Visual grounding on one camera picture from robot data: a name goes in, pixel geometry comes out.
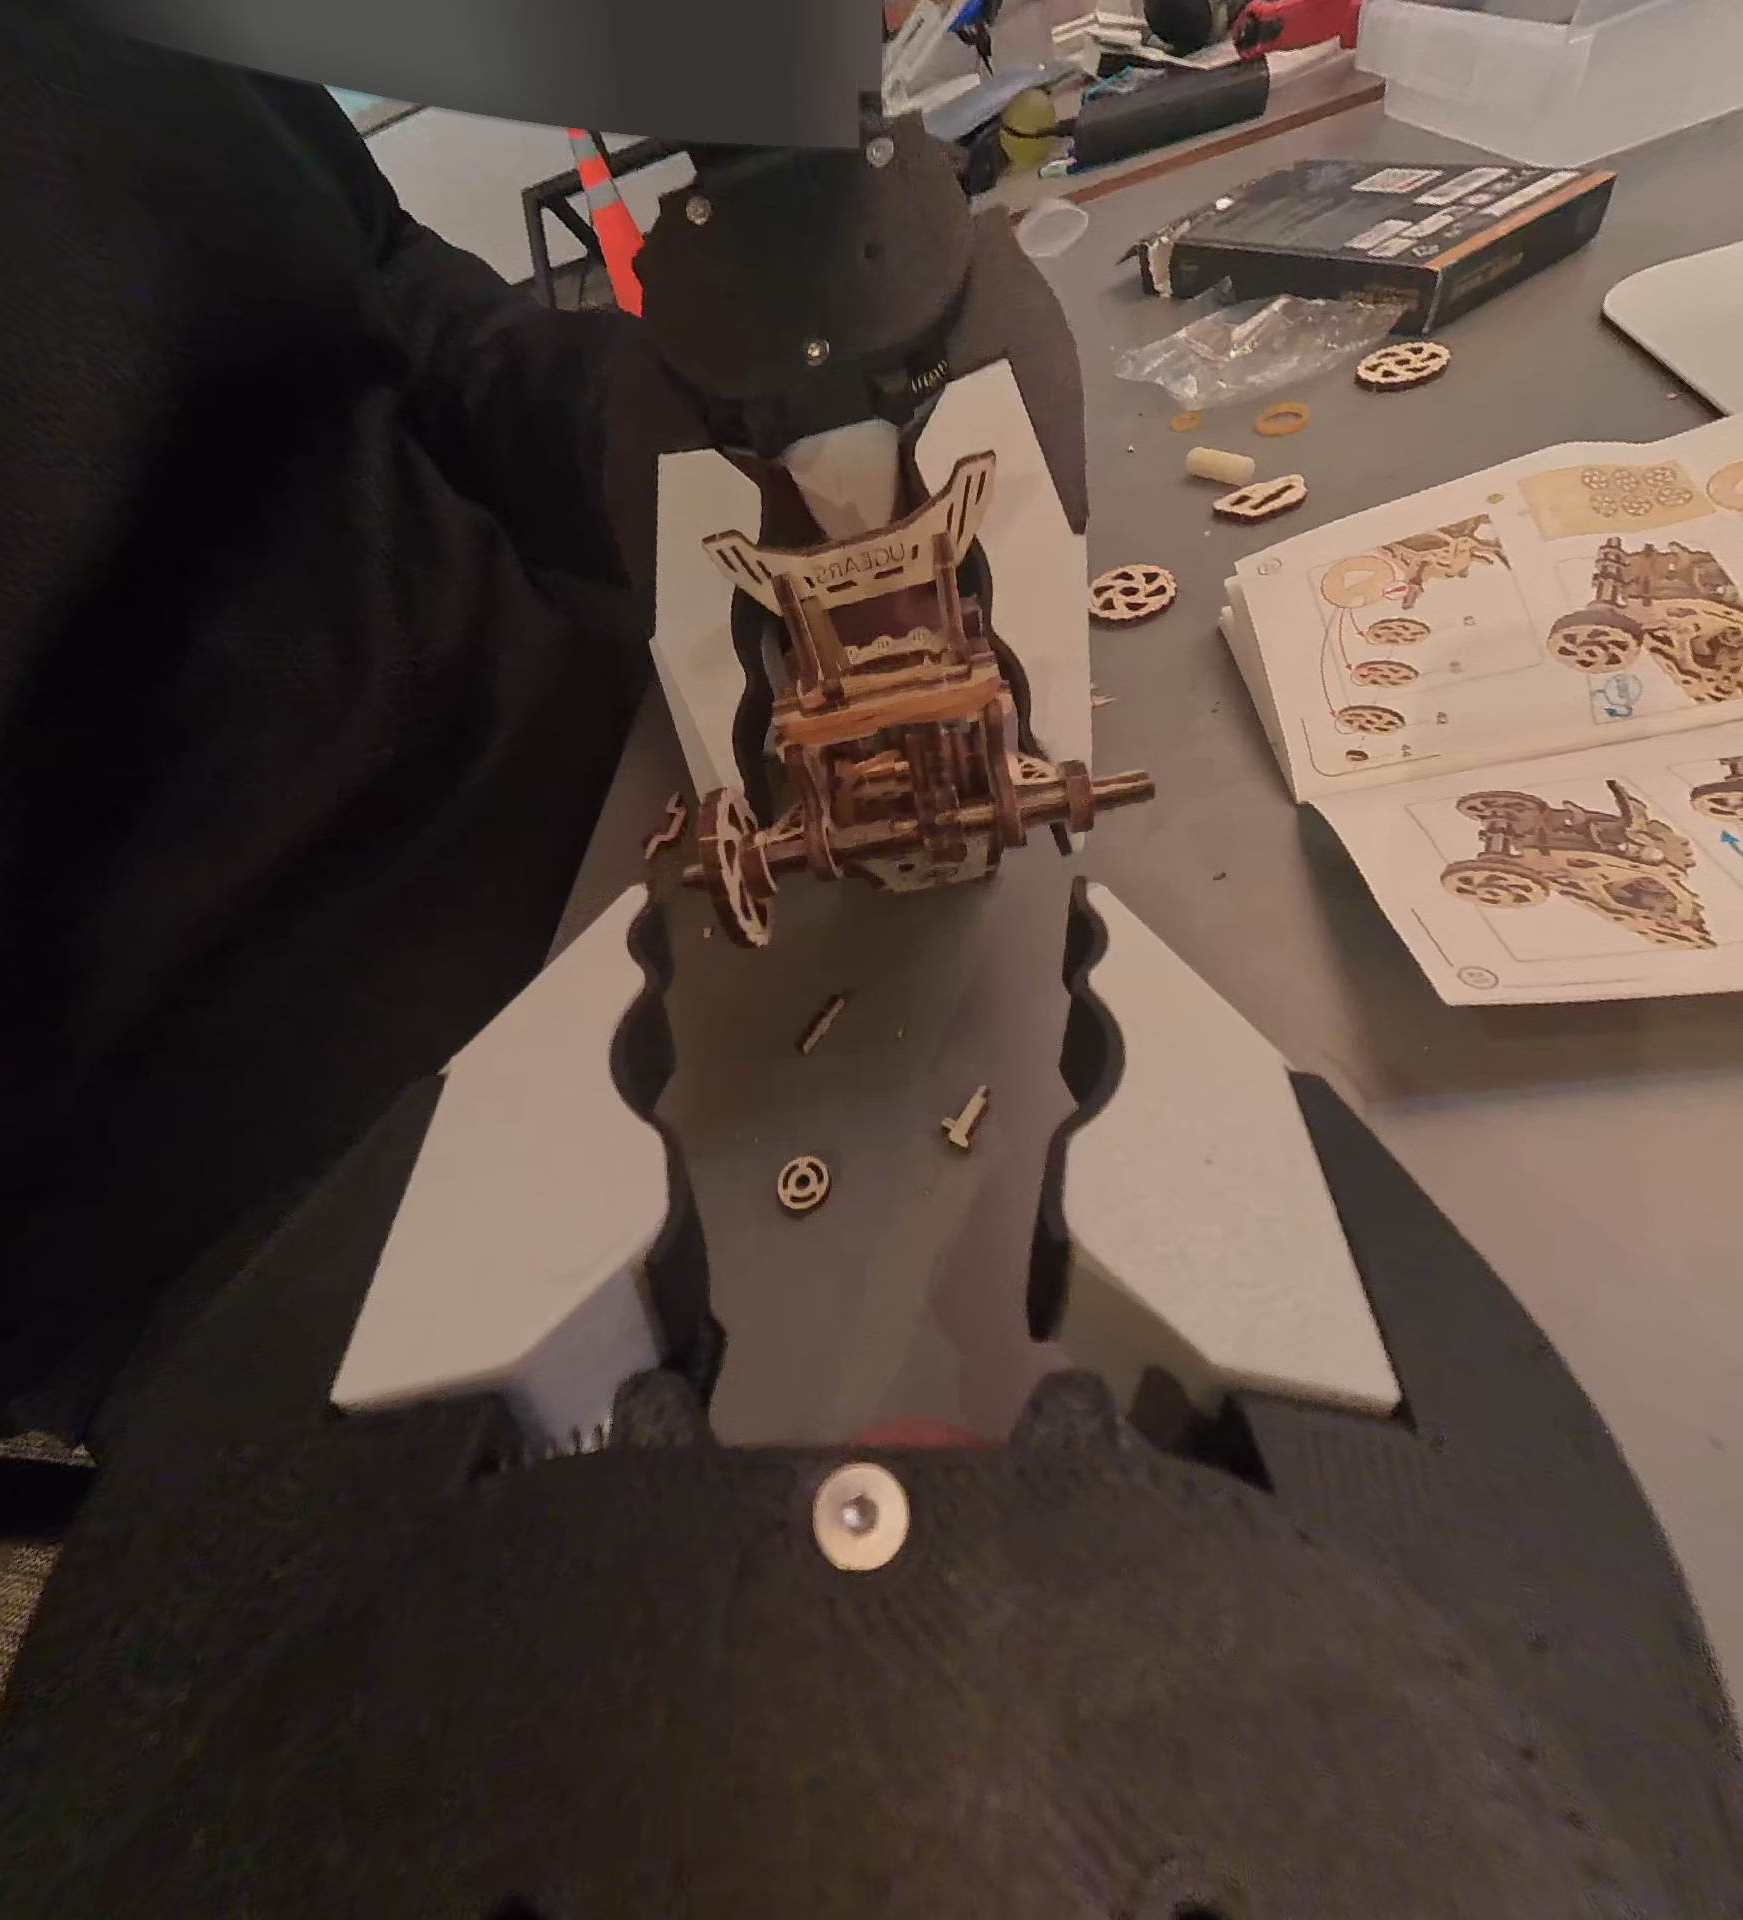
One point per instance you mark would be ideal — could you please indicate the person's left forearm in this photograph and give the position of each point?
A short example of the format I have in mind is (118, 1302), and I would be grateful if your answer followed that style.
(540, 390)

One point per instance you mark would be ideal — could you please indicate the black cylinder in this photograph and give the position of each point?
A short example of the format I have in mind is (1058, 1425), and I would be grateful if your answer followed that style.
(1171, 104)

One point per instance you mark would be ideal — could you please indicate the pale wax cylinder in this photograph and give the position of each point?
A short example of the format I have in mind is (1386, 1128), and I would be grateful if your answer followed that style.
(1213, 464)

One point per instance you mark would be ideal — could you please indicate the wooden buggy model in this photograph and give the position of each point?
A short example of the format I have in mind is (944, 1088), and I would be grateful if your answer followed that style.
(843, 571)

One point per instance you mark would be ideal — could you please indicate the clear plastic cup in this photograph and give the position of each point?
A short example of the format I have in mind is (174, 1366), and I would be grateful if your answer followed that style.
(1060, 226)

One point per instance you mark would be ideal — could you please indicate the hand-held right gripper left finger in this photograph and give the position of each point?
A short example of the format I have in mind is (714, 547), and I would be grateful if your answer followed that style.
(511, 1230)

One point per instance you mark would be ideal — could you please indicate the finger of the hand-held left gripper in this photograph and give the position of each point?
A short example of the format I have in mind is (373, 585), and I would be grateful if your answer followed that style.
(692, 630)
(1045, 600)

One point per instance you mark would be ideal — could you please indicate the flat slotted wooden part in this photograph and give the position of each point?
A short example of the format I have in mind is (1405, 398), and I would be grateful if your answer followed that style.
(1228, 506)

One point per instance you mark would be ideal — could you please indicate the small wooden peg part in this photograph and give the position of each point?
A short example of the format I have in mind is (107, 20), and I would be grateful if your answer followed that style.
(966, 1122)

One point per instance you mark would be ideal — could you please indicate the black cardboard box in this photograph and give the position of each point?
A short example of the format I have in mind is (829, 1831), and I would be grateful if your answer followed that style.
(1336, 226)

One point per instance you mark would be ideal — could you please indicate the large yellow rubber band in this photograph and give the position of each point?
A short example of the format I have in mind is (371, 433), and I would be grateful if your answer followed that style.
(1259, 417)

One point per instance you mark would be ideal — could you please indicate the small round wooden part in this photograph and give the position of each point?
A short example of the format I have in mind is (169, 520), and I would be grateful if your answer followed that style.
(783, 1186)

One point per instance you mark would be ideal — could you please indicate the red tool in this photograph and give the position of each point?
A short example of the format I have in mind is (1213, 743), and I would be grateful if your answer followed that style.
(1306, 22)

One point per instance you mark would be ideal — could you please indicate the translucent plastic container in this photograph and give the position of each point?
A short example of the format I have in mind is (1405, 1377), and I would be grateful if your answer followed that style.
(1561, 91)

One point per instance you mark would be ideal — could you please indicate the paper instruction booklet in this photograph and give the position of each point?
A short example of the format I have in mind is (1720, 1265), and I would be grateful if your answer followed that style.
(1352, 856)

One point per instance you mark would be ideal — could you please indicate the small dark wooden part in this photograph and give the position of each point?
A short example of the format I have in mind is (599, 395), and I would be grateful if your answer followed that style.
(823, 1022)

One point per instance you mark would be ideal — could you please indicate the zigzag wooden part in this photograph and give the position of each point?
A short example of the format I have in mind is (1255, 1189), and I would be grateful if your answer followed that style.
(670, 822)

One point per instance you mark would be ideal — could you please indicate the yellow-green bottle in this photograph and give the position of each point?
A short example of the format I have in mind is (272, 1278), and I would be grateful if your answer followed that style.
(1029, 127)

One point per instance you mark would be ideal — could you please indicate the clear plastic bag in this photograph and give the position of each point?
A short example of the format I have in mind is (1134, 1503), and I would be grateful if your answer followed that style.
(1232, 351)

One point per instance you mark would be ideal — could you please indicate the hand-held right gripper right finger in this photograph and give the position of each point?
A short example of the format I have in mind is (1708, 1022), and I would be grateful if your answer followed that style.
(1216, 1230)

